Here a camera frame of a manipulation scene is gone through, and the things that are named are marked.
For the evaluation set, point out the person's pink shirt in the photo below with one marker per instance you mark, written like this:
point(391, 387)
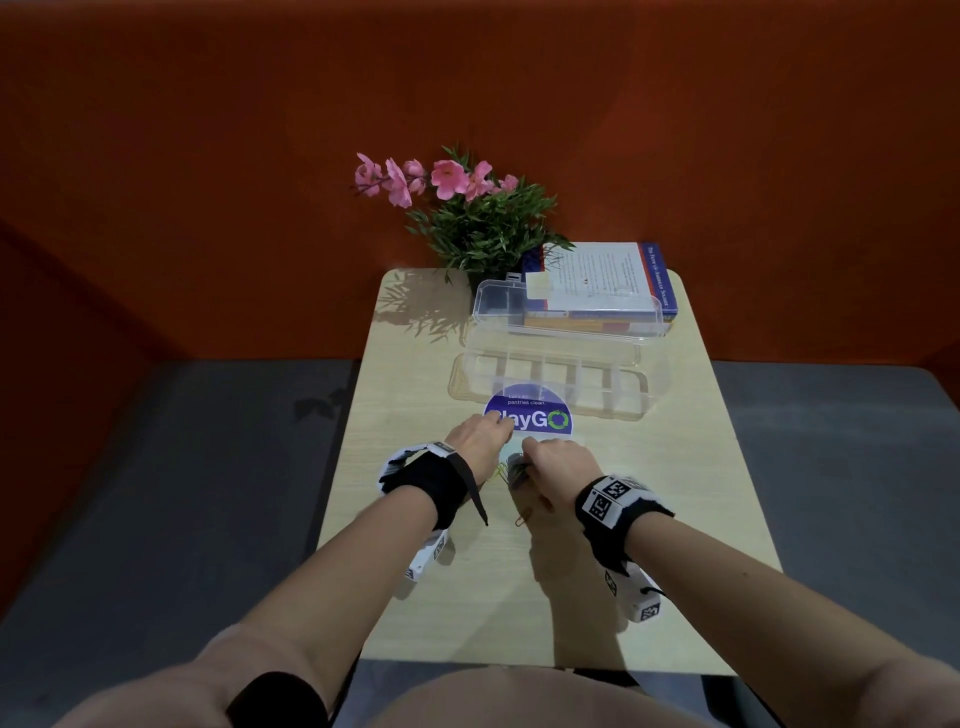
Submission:
point(517, 697)

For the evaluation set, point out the person's right hand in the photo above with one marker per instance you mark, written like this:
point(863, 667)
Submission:
point(562, 472)

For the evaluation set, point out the white book with blue spine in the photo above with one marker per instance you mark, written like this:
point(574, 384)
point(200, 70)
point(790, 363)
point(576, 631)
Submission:
point(600, 277)

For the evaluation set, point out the person's left fingers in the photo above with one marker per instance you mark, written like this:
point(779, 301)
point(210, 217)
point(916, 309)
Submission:
point(505, 427)

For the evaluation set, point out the person's right forearm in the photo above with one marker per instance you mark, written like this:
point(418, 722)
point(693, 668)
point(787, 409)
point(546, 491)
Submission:
point(750, 600)

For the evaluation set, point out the grey paper clip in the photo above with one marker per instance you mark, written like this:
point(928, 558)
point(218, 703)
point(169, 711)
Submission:
point(517, 474)

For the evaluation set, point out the black chair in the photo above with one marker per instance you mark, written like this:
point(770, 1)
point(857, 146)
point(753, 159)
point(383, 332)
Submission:
point(607, 679)

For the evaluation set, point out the clear plastic organizer box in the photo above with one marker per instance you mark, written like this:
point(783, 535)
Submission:
point(555, 367)

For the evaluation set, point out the round purple sticker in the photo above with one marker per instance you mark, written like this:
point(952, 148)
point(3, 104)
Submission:
point(534, 405)

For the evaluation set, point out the gold paper clip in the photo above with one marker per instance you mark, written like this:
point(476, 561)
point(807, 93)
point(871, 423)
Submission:
point(523, 517)

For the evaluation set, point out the person's left forearm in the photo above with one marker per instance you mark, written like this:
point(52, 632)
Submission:
point(337, 577)

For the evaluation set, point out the person's left hand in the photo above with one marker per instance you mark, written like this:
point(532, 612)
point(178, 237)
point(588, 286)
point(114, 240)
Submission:
point(480, 446)

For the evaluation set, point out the yellow-green paper clip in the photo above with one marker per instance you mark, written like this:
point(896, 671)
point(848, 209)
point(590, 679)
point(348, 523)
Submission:
point(501, 472)

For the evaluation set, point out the person's right fingers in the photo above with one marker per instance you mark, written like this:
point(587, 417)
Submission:
point(531, 452)

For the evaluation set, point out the pale yellow sticky note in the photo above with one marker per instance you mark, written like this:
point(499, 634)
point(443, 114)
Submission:
point(538, 286)

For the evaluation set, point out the potted plant with pink flowers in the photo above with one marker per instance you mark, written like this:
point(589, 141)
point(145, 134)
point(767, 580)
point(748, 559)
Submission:
point(480, 225)

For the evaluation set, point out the orange book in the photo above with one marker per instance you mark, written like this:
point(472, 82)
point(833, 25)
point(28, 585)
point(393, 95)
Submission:
point(577, 325)

